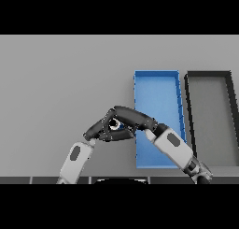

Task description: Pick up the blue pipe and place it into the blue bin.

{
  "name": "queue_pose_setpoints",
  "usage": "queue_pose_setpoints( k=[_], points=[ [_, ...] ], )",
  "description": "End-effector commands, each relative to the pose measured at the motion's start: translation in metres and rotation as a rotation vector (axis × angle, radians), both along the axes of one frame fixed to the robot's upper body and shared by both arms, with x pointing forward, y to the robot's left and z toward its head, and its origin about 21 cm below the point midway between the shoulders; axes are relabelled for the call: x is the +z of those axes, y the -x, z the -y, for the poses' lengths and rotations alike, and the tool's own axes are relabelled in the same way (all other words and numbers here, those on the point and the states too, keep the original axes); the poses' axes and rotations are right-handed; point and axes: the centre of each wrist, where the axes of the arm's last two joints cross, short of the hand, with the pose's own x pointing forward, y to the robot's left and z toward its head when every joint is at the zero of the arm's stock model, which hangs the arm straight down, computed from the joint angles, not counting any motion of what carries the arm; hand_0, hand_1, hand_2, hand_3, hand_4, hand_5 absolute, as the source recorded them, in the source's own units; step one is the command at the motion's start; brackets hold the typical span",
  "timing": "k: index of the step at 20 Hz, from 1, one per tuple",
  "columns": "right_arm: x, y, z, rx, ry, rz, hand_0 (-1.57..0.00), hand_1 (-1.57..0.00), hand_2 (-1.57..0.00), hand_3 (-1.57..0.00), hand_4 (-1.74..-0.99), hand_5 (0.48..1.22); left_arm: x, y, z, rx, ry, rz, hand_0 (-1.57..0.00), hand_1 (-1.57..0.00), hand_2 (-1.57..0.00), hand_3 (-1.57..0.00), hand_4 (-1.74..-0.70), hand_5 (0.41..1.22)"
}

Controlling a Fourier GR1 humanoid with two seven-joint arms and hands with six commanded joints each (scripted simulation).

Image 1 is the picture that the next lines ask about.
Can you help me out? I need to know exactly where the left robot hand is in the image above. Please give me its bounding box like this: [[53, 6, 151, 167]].
[[82, 108, 136, 143]]

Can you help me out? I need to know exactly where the blue bin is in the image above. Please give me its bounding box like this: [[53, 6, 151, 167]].
[[134, 69, 188, 169]]

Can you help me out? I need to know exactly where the dark grey bin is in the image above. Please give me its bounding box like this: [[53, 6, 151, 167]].
[[184, 70, 239, 168]]

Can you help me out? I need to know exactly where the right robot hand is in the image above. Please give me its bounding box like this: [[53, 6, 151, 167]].
[[109, 105, 169, 137]]

